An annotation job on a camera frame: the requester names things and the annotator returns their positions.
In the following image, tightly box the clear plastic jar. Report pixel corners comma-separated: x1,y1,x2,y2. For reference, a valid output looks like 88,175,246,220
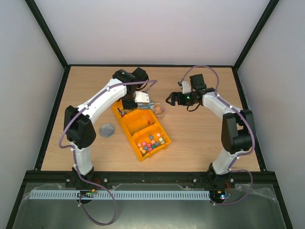
152,103,165,120

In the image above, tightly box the round metal lid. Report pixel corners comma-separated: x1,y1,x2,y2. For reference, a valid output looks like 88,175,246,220
99,123,115,138

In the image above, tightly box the orange three-compartment bin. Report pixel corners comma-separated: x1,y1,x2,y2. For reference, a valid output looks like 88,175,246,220
112,101,172,162

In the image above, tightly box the metal scoop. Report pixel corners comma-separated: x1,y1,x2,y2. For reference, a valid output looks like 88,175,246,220
138,103,155,110

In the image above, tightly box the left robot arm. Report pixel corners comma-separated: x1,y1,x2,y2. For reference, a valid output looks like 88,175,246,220
59,67,149,184

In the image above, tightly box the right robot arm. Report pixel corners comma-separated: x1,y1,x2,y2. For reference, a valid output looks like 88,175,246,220
165,74,255,187

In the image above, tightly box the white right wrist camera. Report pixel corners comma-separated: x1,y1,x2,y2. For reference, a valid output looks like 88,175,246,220
178,81,192,94

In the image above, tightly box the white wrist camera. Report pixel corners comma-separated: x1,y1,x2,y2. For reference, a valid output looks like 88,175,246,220
178,81,192,94
134,91,150,103

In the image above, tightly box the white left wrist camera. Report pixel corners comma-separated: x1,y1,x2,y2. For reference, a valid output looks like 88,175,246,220
134,91,150,103

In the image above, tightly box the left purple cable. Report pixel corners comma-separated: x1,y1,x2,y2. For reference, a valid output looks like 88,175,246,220
58,79,158,225

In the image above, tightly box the white slotted cable duct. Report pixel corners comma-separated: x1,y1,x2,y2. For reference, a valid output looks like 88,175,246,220
29,190,210,200

